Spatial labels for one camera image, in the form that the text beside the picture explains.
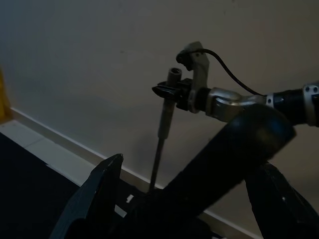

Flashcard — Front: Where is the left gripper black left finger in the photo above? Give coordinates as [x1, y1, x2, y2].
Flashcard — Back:
[49, 153, 125, 239]

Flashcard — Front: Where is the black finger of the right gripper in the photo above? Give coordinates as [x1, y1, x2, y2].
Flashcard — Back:
[157, 80, 180, 88]
[152, 85, 180, 100]

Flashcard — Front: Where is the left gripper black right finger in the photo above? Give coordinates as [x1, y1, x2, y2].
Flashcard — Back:
[245, 161, 319, 239]

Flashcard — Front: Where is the white broom with black handle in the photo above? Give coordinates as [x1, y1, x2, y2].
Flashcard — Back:
[148, 67, 183, 195]

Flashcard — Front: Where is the blue long-handled dustpan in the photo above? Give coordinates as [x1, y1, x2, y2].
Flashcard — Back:
[124, 103, 298, 239]

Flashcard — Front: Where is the black floor mat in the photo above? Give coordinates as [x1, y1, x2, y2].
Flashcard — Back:
[0, 131, 83, 239]

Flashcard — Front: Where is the yellow plastic container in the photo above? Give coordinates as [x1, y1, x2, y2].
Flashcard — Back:
[0, 64, 12, 124]

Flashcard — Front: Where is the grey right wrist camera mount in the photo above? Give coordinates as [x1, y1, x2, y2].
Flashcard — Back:
[176, 41, 210, 114]

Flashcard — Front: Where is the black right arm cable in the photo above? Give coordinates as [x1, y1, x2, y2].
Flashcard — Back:
[199, 48, 265, 97]

